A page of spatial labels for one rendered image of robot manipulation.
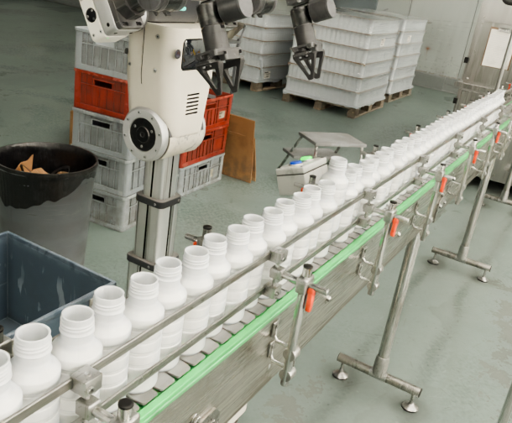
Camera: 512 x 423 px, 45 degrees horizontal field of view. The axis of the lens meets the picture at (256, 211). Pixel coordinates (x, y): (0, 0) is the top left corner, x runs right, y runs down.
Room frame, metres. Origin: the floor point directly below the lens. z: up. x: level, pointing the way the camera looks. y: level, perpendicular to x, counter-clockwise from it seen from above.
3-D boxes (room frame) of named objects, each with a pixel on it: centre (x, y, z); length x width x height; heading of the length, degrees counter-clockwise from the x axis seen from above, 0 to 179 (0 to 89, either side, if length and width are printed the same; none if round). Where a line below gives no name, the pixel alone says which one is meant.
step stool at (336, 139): (4.76, -0.45, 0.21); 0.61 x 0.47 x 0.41; 26
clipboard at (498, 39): (5.32, -1.78, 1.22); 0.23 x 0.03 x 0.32; 63
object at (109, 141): (3.59, 0.83, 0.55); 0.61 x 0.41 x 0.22; 160
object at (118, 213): (3.59, 0.83, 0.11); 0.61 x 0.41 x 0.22; 159
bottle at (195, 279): (0.80, 0.08, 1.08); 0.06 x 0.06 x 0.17
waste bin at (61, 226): (2.56, 0.96, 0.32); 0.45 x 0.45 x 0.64
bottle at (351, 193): (1.32, -0.19, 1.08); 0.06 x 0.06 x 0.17
